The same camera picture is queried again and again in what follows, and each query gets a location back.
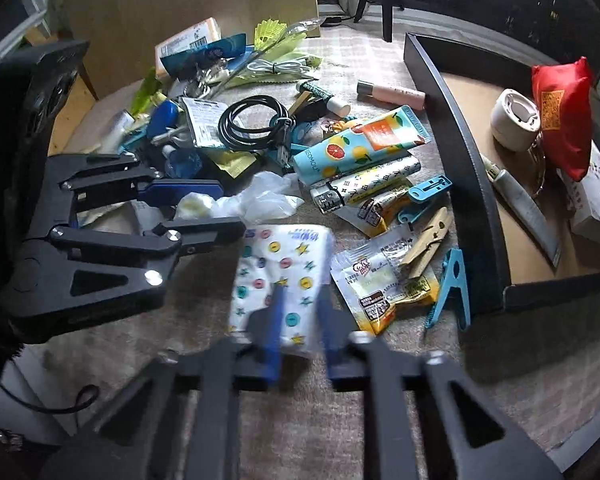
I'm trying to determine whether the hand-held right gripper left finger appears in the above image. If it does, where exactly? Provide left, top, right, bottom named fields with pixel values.
left=45, top=280, right=287, bottom=480

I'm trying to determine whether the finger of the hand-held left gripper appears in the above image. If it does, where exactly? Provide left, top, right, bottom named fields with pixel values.
left=47, top=216, right=247, bottom=307
left=55, top=152, right=227, bottom=212

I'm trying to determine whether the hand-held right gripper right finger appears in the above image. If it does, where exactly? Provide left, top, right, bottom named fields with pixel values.
left=316, top=282, right=563, bottom=480

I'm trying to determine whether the clear plastic bag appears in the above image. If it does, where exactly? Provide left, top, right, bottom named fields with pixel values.
left=174, top=170, right=306, bottom=227

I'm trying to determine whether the button print tissue pack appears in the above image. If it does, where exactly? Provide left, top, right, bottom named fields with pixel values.
left=228, top=223, right=334, bottom=359

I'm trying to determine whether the black cardboard tray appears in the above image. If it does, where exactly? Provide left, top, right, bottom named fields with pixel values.
left=402, top=31, right=600, bottom=332

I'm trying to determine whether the silver white tube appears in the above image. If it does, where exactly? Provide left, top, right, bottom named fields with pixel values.
left=480, top=152, right=562, bottom=267

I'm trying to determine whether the large white box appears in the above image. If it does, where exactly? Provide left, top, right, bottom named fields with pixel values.
left=557, top=142, right=600, bottom=247

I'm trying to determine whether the red fabric pouch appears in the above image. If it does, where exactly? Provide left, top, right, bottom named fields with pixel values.
left=531, top=56, right=595, bottom=182

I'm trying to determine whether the small blue bottle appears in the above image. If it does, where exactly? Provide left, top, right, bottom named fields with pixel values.
left=162, top=145, right=204, bottom=179

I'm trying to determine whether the yellow coffee sachet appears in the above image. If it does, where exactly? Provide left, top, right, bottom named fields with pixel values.
left=355, top=265, right=442, bottom=337

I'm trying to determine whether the olive yellow packet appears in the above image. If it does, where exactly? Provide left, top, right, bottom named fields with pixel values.
left=210, top=150, right=259, bottom=179

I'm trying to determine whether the knotty pine wood panel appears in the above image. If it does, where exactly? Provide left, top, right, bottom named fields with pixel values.
left=74, top=57, right=102, bottom=102

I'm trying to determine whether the small white labelled box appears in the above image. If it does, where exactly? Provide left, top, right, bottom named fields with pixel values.
left=182, top=97, right=227, bottom=149

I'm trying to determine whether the yellow snack sachet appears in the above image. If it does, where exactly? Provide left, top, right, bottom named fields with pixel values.
left=330, top=225, right=417, bottom=307

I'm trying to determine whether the white sunscreen tube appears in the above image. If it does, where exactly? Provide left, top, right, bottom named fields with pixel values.
left=97, top=110, right=137, bottom=157

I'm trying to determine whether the green snack packet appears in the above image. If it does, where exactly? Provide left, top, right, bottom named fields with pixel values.
left=129, top=67, right=163, bottom=117

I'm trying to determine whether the blue plastic clothespin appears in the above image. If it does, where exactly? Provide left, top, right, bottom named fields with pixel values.
left=424, top=248, right=471, bottom=332

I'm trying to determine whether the yellow black sachet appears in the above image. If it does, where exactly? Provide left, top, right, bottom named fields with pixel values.
left=340, top=187, right=417, bottom=239

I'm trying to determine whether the wooden clothespin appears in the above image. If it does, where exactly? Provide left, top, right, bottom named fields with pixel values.
left=400, top=207, right=454, bottom=282

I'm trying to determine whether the blue foil packet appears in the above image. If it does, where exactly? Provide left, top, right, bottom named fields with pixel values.
left=160, top=34, right=248, bottom=79

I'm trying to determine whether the orange cardboard box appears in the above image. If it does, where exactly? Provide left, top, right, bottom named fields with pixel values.
left=155, top=17, right=223, bottom=77

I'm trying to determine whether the citrus print tube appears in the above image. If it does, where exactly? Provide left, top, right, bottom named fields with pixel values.
left=292, top=105, right=427, bottom=184

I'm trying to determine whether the teal and white stick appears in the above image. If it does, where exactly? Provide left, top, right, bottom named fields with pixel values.
left=297, top=80, right=352, bottom=116

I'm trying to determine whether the yellow-green packet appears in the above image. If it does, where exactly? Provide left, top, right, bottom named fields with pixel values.
left=230, top=35, right=324, bottom=87

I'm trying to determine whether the pink cosmetic tube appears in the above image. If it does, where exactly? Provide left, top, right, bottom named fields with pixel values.
left=357, top=80, right=427, bottom=112

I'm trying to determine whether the black light stand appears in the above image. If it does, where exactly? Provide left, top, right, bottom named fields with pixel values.
left=352, top=0, right=407, bottom=44

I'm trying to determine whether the coiled black cable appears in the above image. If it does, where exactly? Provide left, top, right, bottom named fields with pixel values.
left=219, top=97, right=302, bottom=164

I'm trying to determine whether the coiled white cable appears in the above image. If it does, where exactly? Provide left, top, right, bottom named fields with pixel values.
left=247, top=57, right=314, bottom=82

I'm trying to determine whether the black wrist strap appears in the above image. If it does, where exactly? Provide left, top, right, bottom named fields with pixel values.
left=0, top=384, right=102, bottom=417

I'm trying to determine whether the thin metal ring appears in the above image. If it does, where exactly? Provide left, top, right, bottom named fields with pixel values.
left=529, top=144, right=552, bottom=197

